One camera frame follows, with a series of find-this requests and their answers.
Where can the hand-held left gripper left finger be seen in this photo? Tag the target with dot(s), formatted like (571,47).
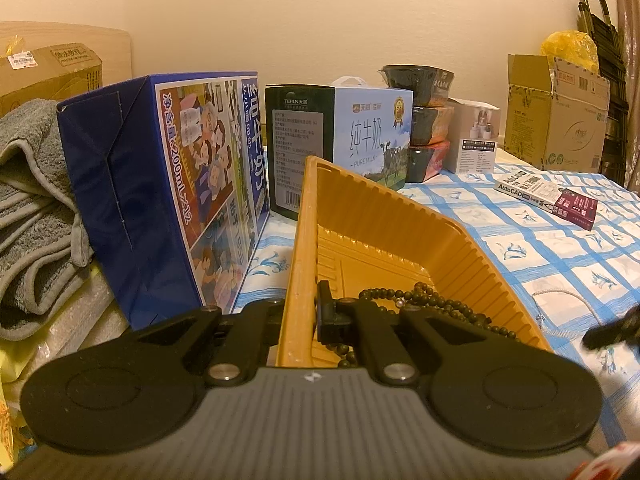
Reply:
(265,320)

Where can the grey towel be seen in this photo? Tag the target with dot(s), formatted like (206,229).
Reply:
(35,210)

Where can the clear plastic wrapped package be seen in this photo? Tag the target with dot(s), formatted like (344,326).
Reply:
(70,325)

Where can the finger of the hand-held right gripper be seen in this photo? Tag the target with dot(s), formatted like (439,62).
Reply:
(612,332)

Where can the small white product box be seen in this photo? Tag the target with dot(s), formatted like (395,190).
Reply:
(472,140)

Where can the blue checked tablecloth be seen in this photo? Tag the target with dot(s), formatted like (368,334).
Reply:
(550,260)

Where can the small taped cardboard box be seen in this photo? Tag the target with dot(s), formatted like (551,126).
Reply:
(50,75)

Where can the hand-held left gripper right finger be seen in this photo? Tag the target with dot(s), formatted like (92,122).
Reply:
(324,315)

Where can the blue cartoon print milk carton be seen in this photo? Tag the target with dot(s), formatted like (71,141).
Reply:
(140,200)

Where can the black folding hand cart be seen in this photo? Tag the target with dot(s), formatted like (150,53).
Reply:
(612,85)

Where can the yellow plastic bag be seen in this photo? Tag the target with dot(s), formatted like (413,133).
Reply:
(570,52)

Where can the white and purple book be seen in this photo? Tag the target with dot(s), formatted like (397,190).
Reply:
(550,200)

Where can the white cow picture milk box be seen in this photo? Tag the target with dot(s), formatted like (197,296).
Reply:
(350,135)

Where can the large open cardboard box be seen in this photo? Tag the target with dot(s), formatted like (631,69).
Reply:
(560,125)

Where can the dark label instant noodle bowl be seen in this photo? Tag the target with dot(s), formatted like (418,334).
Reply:
(415,82)

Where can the pink patterned curtain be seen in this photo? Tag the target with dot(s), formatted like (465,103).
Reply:
(632,35)

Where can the orange label instant noodle bowl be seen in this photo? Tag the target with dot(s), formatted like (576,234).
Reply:
(432,125)

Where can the yellow plastic tray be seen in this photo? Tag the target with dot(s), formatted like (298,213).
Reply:
(390,240)

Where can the red label instant noodle bowl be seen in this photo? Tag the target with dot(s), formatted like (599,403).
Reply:
(427,160)

